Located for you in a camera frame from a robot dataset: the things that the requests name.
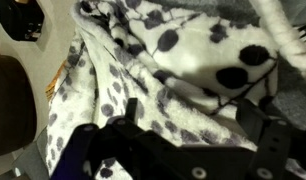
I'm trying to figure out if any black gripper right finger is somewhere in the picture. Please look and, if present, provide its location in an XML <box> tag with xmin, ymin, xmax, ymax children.
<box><xmin>236</xmin><ymin>99</ymin><xmax>306</xmax><ymax>180</ymax></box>

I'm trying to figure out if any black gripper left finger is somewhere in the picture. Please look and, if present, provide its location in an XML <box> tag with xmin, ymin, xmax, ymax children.
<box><xmin>51</xmin><ymin>97</ymin><xmax>207</xmax><ymax>180</ymax></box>

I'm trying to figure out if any white black spotted blanket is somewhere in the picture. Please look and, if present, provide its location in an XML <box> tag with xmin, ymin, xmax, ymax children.
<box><xmin>46</xmin><ymin>0</ymin><xmax>306</xmax><ymax>180</ymax></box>

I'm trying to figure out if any grey fabric sofa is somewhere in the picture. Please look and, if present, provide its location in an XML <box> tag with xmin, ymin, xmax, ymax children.
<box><xmin>11</xmin><ymin>0</ymin><xmax>306</xmax><ymax>180</ymax></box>

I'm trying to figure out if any white woven laundry basket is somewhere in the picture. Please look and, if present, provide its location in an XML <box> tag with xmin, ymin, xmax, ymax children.
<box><xmin>249</xmin><ymin>0</ymin><xmax>306</xmax><ymax>71</ymax></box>

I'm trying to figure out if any orange striped blanket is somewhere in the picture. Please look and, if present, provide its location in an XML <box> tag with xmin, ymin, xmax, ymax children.
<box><xmin>45</xmin><ymin>63</ymin><xmax>65</xmax><ymax>100</ymax></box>

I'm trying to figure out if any dark brown bean bag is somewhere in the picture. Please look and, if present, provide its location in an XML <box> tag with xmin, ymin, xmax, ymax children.
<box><xmin>0</xmin><ymin>55</ymin><xmax>37</xmax><ymax>156</ymax></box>

